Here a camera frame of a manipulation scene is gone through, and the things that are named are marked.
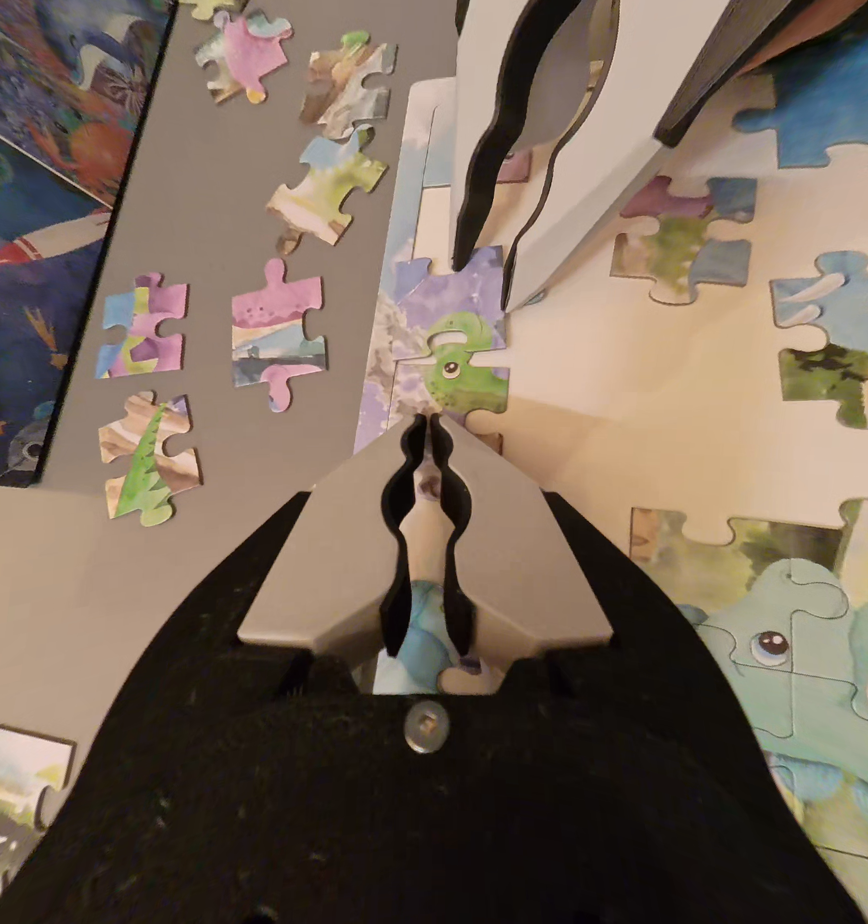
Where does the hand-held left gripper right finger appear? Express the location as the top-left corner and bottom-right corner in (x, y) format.
(431, 415), (614, 694)

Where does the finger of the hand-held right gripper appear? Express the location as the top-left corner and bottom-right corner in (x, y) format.
(501, 0), (732, 313)
(450, 0), (620, 271)

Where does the teal purple puzzle piece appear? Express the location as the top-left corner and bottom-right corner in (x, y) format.
(372, 577), (494, 695)

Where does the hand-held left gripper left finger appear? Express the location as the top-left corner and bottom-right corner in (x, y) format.
(238, 415), (428, 693)

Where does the pink dinosaur head puzzle piece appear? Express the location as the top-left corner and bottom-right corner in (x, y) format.
(421, 108), (535, 190)

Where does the white jigsaw puzzle board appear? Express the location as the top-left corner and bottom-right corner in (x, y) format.
(352, 22), (868, 924)

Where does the green tail brown puzzle piece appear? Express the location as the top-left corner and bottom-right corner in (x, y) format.
(98, 390), (204, 529)

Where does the pink blue striped puzzle piece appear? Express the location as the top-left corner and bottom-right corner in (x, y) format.
(230, 257), (328, 414)

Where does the pink grey puzzle piece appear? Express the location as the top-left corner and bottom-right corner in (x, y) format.
(193, 7), (294, 106)

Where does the space ocean print puzzle box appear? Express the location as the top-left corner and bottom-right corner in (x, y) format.
(0, 0), (180, 487)

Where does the blue purple yellow puzzle piece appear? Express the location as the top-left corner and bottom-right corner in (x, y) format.
(95, 273), (190, 380)

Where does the purple green blue puzzle piece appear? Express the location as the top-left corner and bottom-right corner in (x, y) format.
(611, 177), (757, 306)

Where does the green blue white puzzle piece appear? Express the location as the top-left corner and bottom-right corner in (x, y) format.
(264, 124), (389, 258)

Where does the green dinosaur head puzzle piece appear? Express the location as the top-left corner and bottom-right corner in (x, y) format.
(387, 339), (512, 456)

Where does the grey brown puzzle piece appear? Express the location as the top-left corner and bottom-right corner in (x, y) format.
(298, 30), (399, 141)

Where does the blue dinosaur body puzzle piece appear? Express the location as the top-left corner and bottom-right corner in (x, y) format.
(736, 29), (868, 168)

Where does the lavender green patch puzzle piece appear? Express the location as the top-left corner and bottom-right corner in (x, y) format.
(391, 245), (511, 362)

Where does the sky meadow puzzle piece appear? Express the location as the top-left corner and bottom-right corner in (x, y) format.
(0, 724), (76, 899)

